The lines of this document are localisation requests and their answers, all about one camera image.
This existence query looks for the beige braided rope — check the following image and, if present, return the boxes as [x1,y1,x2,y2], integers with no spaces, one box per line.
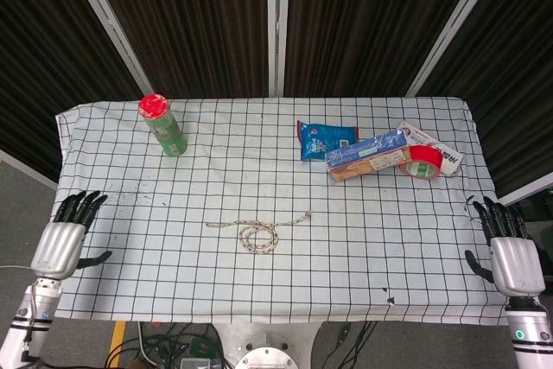
[205,211,313,256]

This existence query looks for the black floor cable bundle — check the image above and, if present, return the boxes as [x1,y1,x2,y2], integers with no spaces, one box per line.
[105,321,226,369]
[332,321,378,369]

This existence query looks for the red tape roll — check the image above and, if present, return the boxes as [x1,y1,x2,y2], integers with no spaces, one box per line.
[397,145,444,181]

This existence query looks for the white black checkered tablecloth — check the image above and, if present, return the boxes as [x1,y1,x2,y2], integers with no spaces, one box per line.
[36,96,509,327]

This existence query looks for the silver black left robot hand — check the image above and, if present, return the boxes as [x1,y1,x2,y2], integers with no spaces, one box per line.
[30,189,113,280]

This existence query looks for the white partition frame post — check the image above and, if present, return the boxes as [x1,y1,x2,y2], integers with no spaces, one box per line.
[60,0,168,100]
[404,0,511,98]
[266,0,291,98]

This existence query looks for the green chip can red lid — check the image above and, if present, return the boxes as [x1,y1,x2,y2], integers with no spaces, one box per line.
[137,93,188,157]

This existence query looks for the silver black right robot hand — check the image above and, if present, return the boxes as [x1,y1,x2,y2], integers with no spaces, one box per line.
[464,195,546,299]

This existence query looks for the blue snack bag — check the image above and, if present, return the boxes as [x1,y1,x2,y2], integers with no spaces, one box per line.
[296,119,360,162]

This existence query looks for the blue orange cookie box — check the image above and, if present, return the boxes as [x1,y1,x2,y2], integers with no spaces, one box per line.
[324,130,411,182]

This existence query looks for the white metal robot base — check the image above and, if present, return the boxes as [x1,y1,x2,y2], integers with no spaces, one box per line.
[211,321,325,369]

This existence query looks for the white red flat package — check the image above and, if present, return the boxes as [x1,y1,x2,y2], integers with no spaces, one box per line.
[396,121,464,177]

